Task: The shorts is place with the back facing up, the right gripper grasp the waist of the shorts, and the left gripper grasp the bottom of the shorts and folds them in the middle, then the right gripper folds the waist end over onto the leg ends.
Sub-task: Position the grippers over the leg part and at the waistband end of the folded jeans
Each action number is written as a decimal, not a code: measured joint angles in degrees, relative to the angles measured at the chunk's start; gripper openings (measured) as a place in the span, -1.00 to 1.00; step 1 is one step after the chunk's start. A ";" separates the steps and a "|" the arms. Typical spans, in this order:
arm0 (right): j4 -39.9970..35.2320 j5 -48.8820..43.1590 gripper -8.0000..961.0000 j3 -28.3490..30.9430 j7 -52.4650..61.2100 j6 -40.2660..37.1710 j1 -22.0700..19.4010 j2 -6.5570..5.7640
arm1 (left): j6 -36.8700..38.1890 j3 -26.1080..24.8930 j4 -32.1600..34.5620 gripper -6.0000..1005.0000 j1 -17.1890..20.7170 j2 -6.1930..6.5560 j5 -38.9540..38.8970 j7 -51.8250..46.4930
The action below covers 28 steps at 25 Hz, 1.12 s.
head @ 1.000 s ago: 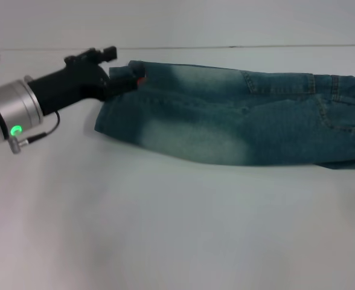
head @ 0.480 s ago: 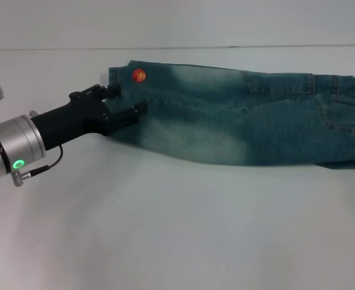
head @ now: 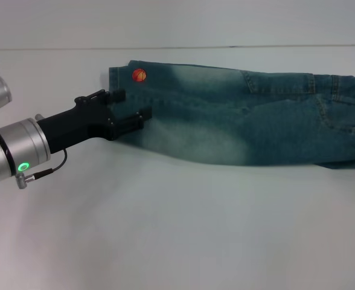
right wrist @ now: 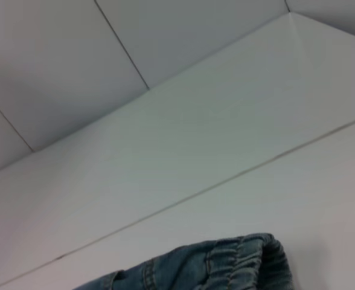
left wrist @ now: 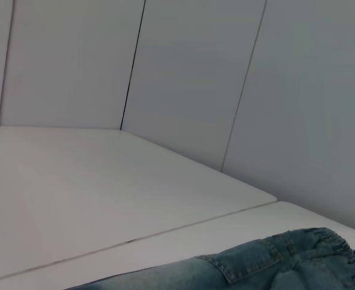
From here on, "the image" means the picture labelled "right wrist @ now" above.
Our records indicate blue denim shorts with print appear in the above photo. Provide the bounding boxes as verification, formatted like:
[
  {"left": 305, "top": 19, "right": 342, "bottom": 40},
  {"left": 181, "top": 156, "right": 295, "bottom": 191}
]
[{"left": 71, "top": 231, "right": 295, "bottom": 290}]

